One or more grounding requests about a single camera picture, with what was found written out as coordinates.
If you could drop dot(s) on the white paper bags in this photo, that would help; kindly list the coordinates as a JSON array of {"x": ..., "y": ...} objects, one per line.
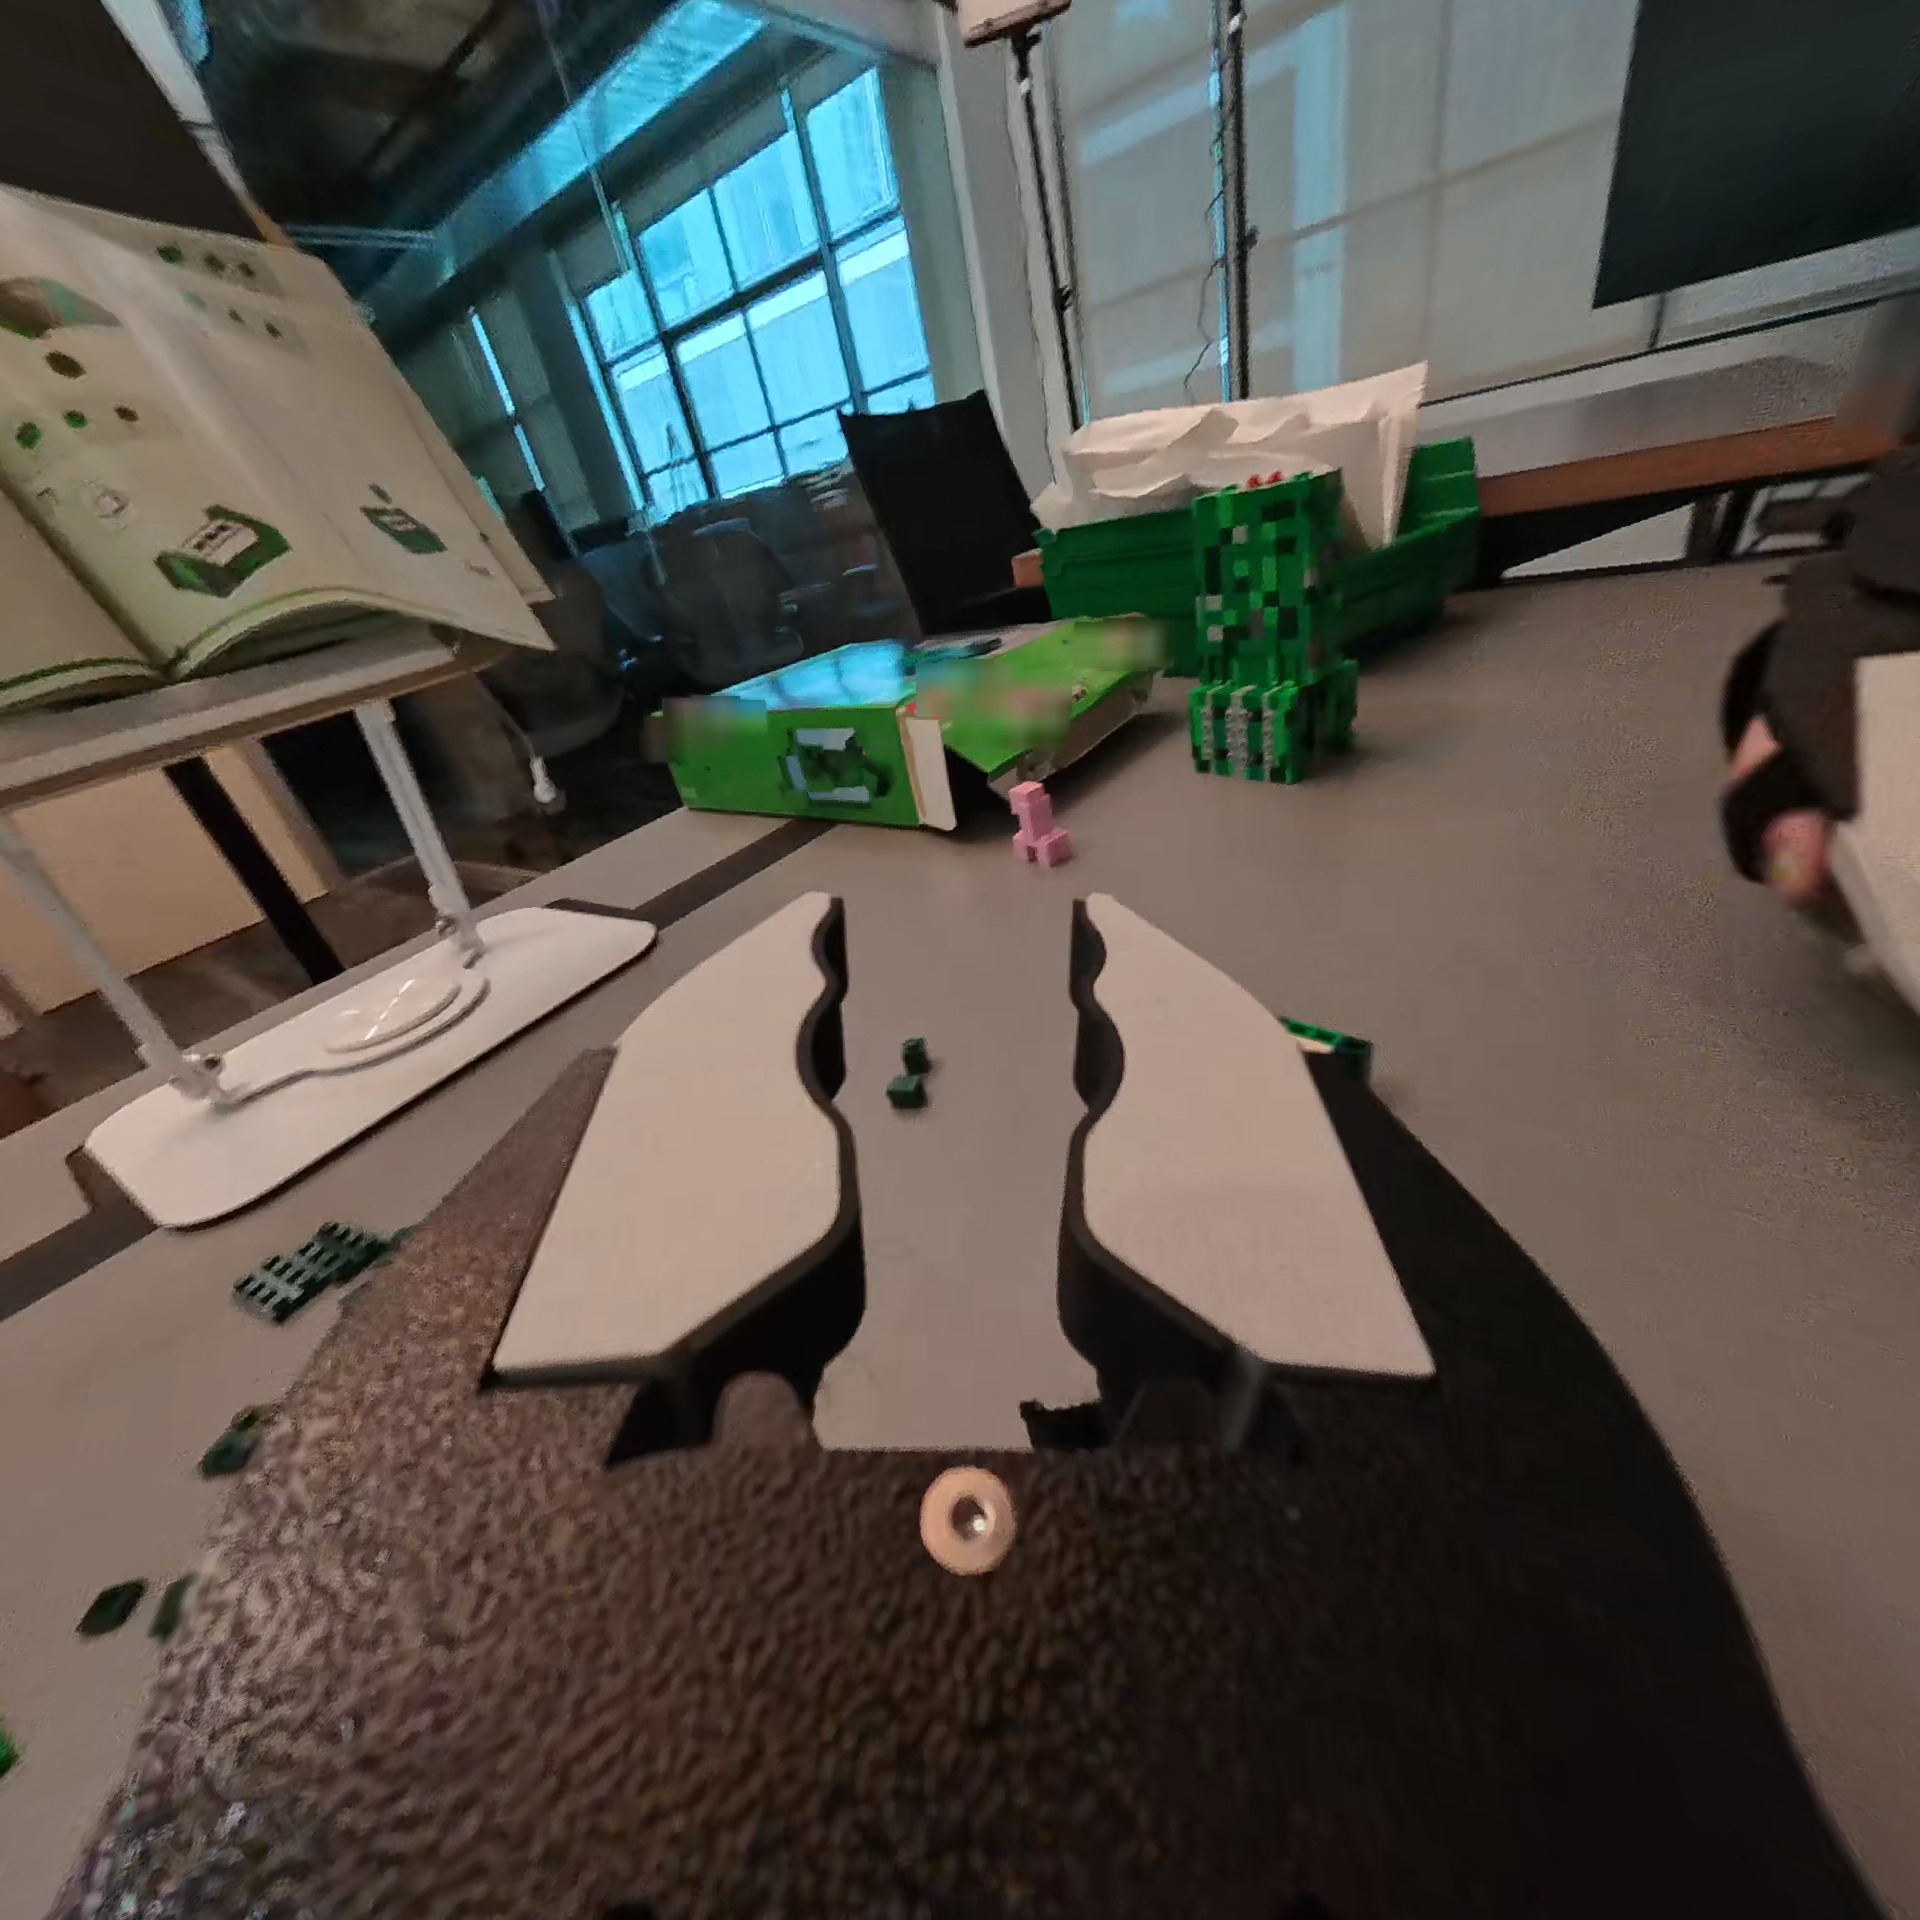
[{"x": 1244, "y": 435}]

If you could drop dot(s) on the green plastic crate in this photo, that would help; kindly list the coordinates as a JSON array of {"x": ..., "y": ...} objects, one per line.
[{"x": 1110, "y": 579}]

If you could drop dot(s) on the green pixelated lego figure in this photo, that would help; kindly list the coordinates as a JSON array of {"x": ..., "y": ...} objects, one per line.
[{"x": 1267, "y": 599}]

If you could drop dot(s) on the open lego instruction booklet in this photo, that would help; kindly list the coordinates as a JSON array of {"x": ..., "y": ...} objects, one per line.
[{"x": 225, "y": 452}]

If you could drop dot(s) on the dark wall screen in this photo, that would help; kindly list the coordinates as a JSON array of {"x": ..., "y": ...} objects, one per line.
[{"x": 1756, "y": 136}]

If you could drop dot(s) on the scattered dark green lego pieces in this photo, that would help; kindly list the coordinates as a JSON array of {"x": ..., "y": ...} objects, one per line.
[{"x": 317, "y": 1268}]

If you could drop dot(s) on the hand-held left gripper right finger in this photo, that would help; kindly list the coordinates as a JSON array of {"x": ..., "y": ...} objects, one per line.
[{"x": 1230, "y": 1185}]

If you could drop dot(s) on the white book stand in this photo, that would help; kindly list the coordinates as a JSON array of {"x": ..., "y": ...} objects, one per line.
[{"x": 376, "y": 1036}]

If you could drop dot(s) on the black office chair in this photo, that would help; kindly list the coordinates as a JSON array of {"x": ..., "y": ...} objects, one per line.
[{"x": 932, "y": 510}]

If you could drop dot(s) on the dark green lego plate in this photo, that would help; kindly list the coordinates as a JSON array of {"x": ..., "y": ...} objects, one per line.
[{"x": 1334, "y": 1046}]

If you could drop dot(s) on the pink lego pig figure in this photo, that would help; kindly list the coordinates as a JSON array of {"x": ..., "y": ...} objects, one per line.
[{"x": 1038, "y": 827}]

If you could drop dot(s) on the person's right hand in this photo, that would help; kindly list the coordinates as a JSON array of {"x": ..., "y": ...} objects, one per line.
[{"x": 1796, "y": 859}]

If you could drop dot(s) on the green lego box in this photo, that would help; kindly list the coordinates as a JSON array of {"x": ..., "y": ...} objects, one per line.
[{"x": 809, "y": 750}]

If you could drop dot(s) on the wooden window bench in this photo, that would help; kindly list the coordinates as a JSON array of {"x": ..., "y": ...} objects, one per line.
[{"x": 1652, "y": 473}]

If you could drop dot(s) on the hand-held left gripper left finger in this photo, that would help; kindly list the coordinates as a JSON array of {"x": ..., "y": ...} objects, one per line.
[{"x": 704, "y": 1171}]

